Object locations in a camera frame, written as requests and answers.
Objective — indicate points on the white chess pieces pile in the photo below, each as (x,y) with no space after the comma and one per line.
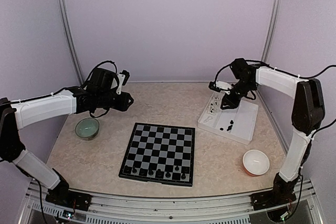
(214,105)

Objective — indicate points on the white orange bowl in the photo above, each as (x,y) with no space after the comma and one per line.
(255,163)

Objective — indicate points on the black chess piece king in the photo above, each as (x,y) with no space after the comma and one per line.
(168,174)

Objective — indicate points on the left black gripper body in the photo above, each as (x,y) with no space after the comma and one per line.
(121,105)

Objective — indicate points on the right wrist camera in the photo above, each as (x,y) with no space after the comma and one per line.
(219,86)

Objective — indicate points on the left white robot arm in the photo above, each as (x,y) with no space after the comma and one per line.
(102,90)

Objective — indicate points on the black grey chessboard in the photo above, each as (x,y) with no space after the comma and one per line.
(153,146)

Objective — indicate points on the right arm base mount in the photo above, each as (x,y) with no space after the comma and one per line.
(268,199)

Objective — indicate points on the aluminium front rail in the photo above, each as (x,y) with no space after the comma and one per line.
(109,208)

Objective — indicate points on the green glass bowl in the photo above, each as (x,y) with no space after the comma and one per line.
(87,129)

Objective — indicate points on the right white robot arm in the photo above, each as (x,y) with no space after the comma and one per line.
(308,109)

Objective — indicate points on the aluminium frame post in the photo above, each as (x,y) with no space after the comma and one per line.
(70,40)
(271,29)

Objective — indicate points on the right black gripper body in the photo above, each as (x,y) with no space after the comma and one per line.
(235,102)

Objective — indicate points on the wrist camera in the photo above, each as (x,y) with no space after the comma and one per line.
(122,79)
(219,86)

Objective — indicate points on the left aluminium frame post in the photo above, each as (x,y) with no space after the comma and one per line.
(70,40)

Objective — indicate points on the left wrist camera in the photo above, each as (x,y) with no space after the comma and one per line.
(122,79)

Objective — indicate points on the right aluminium frame post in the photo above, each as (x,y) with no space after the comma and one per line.
(271,29)

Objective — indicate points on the white plastic piece tray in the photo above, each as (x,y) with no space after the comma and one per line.
(244,121)

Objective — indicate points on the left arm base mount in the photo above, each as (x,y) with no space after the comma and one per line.
(74,200)

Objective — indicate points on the black chess pieces pile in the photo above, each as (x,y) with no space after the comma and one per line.
(226,126)

